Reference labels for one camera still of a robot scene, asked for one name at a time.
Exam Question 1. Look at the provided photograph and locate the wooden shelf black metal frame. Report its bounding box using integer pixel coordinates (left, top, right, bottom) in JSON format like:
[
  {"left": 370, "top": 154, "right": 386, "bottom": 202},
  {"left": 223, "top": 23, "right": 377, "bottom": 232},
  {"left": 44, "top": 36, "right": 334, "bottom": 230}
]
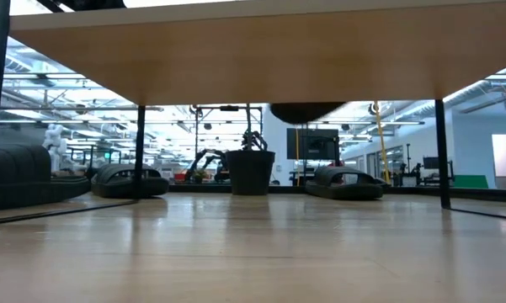
[{"left": 0, "top": 0, "right": 506, "bottom": 226}]

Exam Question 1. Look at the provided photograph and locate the yellow cable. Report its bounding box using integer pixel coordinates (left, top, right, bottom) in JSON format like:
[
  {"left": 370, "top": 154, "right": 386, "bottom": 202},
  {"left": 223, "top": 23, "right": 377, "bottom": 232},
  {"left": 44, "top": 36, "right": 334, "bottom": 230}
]
[{"left": 372, "top": 100, "right": 391, "bottom": 185}]

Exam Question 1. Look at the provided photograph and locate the white humanoid robot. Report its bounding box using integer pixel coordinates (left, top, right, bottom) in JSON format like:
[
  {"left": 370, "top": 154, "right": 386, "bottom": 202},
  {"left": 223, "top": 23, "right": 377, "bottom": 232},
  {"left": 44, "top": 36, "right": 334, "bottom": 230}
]
[{"left": 41, "top": 124, "right": 68, "bottom": 173}]

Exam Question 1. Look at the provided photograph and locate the black monitor on stand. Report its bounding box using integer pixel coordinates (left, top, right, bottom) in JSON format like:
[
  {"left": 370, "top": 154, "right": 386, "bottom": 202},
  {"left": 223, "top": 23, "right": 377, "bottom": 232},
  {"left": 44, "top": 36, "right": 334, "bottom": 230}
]
[{"left": 285, "top": 128, "right": 341, "bottom": 162}]

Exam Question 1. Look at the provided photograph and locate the workstation with black monitor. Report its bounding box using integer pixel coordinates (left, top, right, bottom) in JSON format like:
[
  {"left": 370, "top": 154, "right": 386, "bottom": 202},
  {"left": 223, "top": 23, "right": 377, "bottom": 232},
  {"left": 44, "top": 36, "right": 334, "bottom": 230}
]
[{"left": 397, "top": 156, "right": 455, "bottom": 187}]

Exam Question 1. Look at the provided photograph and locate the black metal rig frame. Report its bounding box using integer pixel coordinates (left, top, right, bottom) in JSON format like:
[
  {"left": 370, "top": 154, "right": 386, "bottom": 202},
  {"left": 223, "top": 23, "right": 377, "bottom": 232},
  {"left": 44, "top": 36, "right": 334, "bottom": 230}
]
[{"left": 193, "top": 104, "right": 264, "bottom": 152}]

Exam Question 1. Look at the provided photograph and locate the black aluminium table frame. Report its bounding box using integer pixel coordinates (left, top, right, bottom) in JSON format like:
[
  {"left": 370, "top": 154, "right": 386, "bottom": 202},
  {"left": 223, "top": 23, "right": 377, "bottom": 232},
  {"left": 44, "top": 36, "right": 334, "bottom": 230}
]
[{"left": 168, "top": 183, "right": 506, "bottom": 204}]

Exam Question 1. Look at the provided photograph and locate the green plant in black pot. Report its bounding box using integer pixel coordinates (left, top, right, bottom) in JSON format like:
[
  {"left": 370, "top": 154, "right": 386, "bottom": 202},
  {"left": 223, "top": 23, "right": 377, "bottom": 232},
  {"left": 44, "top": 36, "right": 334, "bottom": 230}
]
[{"left": 225, "top": 103, "right": 276, "bottom": 196}]

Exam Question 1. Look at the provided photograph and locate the green board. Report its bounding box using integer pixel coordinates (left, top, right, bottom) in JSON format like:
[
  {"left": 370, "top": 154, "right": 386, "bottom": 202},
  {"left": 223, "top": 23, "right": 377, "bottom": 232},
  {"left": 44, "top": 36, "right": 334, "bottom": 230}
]
[{"left": 452, "top": 174, "right": 489, "bottom": 189}]

